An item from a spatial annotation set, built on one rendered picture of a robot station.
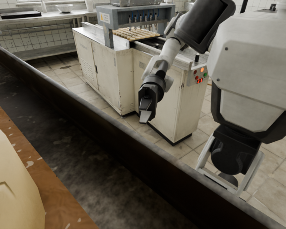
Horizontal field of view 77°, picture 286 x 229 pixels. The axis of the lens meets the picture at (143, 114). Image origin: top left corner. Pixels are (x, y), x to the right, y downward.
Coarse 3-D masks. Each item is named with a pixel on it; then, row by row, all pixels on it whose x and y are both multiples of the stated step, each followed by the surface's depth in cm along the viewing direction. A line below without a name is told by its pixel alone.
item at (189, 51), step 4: (152, 40) 195; (156, 40) 189; (160, 40) 184; (164, 40) 179; (160, 44) 186; (188, 48) 158; (184, 52) 164; (188, 52) 160; (192, 52) 156; (196, 52) 153; (208, 52) 145; (200, 56) 151; (204, 56) 148
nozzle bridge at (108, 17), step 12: (108, 12) 153; (120, 12) 161; (144, 12) 175; (156, 12) 182; (168, 12) 186; (108, 24) 160; (120, 24) 164; (132, 24) 168; (144, 24) 175; (108, 36) 168
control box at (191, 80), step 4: (204, 64) 140; (192, 68) 134; (196, 68) 134; (200, 68) 136; (204, 68) 140; (188, 72) 135; (192, 72) 133; (200, 72) 139; (204, 72) 142; (188, 76) 136; (192, 76) 136; (200, 76) 142; (204, 76) 145; (208, 76) 149; (188, 80) 138; (192, 80) 138; (196, 80) 141; (200, 80) 144; (204, 80) 148; (188, 84) 139; (192, 84) 141
